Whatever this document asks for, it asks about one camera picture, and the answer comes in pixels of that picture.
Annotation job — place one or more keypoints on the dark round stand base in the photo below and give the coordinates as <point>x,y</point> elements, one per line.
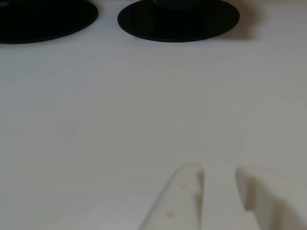
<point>178,21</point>
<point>40,21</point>

